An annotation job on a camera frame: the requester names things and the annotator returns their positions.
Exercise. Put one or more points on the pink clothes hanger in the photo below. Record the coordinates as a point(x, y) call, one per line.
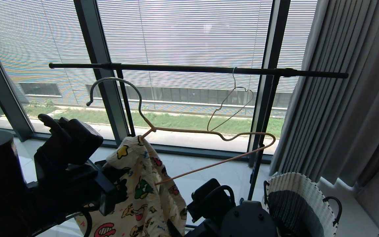
point(223, 102)
point(189, 131)

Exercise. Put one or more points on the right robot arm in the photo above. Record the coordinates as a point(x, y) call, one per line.
point(248, 220)

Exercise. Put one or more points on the black clothes rack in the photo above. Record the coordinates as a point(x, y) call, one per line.
point(192, 69)

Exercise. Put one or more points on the cream printed garment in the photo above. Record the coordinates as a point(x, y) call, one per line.
point(143, 204)

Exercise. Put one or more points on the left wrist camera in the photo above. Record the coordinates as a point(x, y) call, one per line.
point(77, 140)

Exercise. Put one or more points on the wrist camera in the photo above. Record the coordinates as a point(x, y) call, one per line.
point(206, 200)
point(77, 140)

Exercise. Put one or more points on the window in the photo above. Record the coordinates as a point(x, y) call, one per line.
point(100, 65)

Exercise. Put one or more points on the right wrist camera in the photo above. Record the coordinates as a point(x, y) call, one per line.
point(206, 200)

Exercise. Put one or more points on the white laundry basket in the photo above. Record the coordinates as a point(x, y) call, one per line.
point(294, 207)

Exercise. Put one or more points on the brown curtain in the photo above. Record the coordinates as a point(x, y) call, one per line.
point(341, 98)

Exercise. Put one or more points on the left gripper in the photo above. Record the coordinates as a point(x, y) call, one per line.
point(74, 187)

